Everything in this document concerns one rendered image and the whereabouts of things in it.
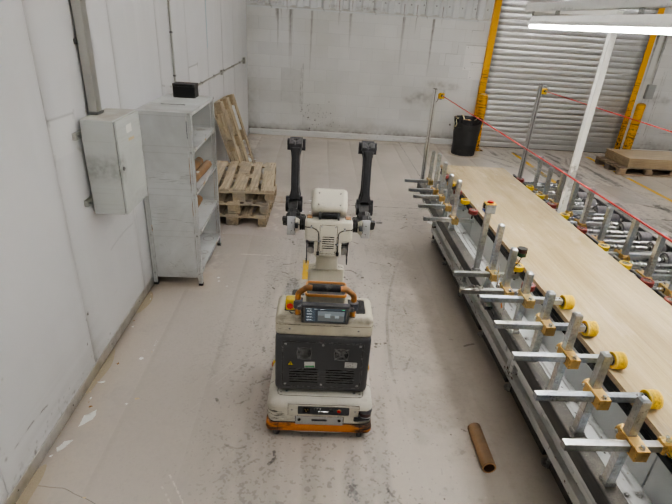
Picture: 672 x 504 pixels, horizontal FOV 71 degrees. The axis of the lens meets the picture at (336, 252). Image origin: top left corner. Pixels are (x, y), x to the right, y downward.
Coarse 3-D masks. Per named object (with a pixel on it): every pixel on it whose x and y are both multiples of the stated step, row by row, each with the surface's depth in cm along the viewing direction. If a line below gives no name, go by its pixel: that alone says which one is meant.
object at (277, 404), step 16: (368, 368) 308; (272, 384) 286; (368, 384) 292; (272, 400) 275; (288, 400) 275; (304, 400) 275; (320, 400) 276; (336, 400) 277; (352, 400) 277; (368, 400) 279; (272, 416) 278; (288, 416) 277; (304, 416) 278; (320, 416) 278; (336, 416) 278; (368, 416) 279; (336, 432) 284; (352, 432) 284
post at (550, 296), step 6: (546, 294) 237; (552, 294) 234; (546, 300) 237; (552, 300) 236; (546, 306) 237; (552, 306) 237; (540, 312) 242; (546, 312) 239; (546, 318) 240; (540, 330) 244; (534, 336) 248; (540, 336) 245; (534, 342) 247; (540, 342) 247; (534, 348) 249
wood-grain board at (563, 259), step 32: (480, 192) 444; (512, 192) 450; (512, 224) 376; (544, 224) 380; (544, 256) 325; (576, 256) 328; (608, 256) 332; (544, 288) 284; (576, 288) 287; (608, 288) 289; (640, 288) 292; (608, 320) 256; (640, 320) 258; (640, 352) 232; (640, 384) 210
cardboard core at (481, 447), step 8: (472, 424) 293; (472, 432) 289; (480, 432) 287; (472, 440) 286; (480, 440) 282; (480, 448) 277; (488, 448) 278; (480, 456) 274; (488, 456) 271; (480, 464) 272; (488, 464) 268; (488, 472) 271
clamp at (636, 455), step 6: (618, 426) 178; (618, 432) 177; (624, 432) 175; (618, 438) 177; (624, 438) 174; (630, 438) 172; (636, 438) 172; (630, 444) 171; (636, 444) 170; (642, 444) 170; (630, 450) 170; (636, 450) 167; (648, 450) 168; (630, 456) 170; (636, 456) 168; (642, 456) 168; (648, 456) 168
